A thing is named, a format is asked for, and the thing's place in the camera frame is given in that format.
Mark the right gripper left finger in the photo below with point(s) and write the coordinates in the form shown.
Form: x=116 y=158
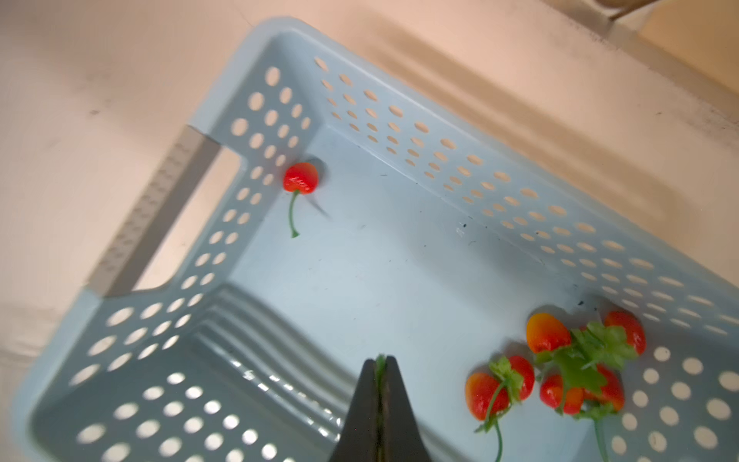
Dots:
x=359 y=437

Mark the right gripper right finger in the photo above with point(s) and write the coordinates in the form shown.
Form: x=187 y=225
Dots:
x=401 y=437

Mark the strawberries in blue basket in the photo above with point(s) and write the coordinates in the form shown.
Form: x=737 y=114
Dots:
x=574 y=371

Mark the blue plastic basket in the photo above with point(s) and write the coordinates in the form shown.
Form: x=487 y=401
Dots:
x=314 y=213

